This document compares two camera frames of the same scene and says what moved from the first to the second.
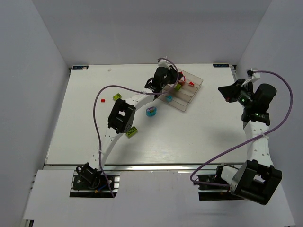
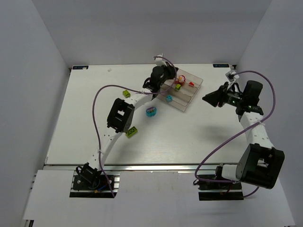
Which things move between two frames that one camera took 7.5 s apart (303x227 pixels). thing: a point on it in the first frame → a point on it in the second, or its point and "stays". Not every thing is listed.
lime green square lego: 177,87 stays
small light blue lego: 169,98 stays
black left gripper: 172,75 stays
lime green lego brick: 117,96 → 126,93
